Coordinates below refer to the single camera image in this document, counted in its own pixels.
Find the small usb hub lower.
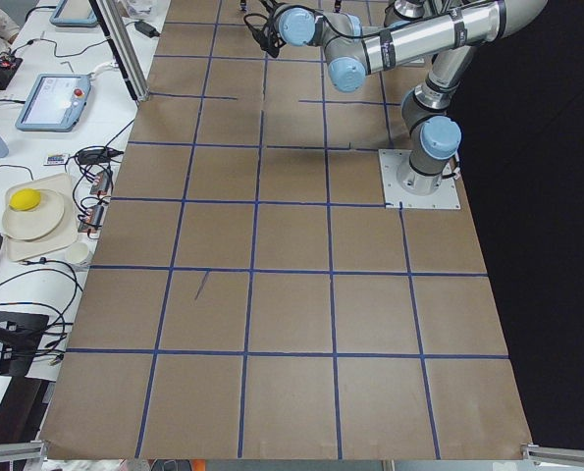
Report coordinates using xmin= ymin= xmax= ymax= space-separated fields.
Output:
xmin=78 ymin=204 xmax=105 ymax=235

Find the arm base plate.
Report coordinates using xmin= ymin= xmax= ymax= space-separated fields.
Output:
xmin=378 ymin=149 xmax=461 ymax=210

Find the beige plate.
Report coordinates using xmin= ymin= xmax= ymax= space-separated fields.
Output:
xmin=2 ymin=189 xmax=65 ymax=240

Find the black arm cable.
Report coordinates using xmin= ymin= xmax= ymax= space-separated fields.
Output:
xmin=242 ymin=0 xmax=386 ymax=60

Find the yellow ball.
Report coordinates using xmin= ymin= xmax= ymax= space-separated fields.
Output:
xmin=9 ymin=188 xmax=42 ymax=212

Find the small usb hub upper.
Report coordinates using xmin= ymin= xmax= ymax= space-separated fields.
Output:
xmin=89 ymin=169 xmax=113 ymax=196

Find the small usb hub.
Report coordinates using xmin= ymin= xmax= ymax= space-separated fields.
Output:
xmin=78 ymin=204 xmax=105 ymax=235
xmin=89 ymin=169 xmax=113 ymax=196

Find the far teach pendant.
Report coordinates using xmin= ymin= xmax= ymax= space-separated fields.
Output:
xmin=50 ymin=0 xmax=98 ymax=27

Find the beige tray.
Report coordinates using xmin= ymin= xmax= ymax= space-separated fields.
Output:
xmin=2 ymin=173 xmax=78 ymax=262

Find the near teach pendant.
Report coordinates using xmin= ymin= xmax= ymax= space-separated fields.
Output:
xmin=16 ymin=74 xmax=91 ymax=132

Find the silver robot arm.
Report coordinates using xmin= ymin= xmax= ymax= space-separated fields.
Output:
xmin=269 ymin=1 xmax=546 ymax=196

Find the white paper cup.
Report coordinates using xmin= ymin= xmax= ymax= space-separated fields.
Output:
xmin=65 ymin=242 xmax=93 ymax=271

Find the black camera stand base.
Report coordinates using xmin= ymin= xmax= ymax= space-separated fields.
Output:
xmin=0 ymin=311 xmax=49 ymax=377

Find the small coloured card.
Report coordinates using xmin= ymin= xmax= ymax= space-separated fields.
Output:
xmin=44 ymin=153 xmax=70 ymax=166

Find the aluminium frame post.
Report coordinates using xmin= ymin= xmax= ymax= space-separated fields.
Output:
xmin=89 ymin=0 xmax=149 ymax=102

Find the teach pendant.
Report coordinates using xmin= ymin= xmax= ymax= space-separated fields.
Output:
xmin=16 ymin=74 xmax=91 ymax=132
xmin=50 ymin=0 xmax=98 ymax=27

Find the black power adapter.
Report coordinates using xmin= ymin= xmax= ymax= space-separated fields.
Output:
xmin=134 ymin=20 xmax=160 ymax=38

